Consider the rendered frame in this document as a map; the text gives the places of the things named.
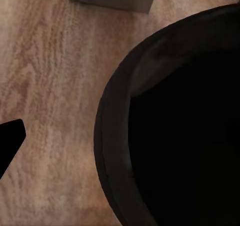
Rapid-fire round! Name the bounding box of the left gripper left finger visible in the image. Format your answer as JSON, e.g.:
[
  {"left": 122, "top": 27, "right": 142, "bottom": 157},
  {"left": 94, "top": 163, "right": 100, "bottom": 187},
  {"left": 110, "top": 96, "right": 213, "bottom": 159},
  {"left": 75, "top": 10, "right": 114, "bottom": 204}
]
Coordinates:
[{"left": 0, "top": 119, "right": 26, "bottom": 179}]

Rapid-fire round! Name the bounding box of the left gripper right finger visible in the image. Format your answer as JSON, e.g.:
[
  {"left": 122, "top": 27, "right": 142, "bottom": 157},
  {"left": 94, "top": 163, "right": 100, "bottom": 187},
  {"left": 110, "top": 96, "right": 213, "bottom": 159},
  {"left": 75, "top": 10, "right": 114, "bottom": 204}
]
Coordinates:
[{"left": 224, "top": 118, "right": 240, "bottom": 159}]

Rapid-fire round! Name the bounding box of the cauldron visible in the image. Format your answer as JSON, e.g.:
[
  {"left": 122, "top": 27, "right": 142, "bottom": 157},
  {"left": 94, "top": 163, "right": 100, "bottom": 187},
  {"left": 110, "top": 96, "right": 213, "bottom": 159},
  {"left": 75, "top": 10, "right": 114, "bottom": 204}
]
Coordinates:
[{"left": 93, "top": 3, "right": 240, "bottom": 226}]

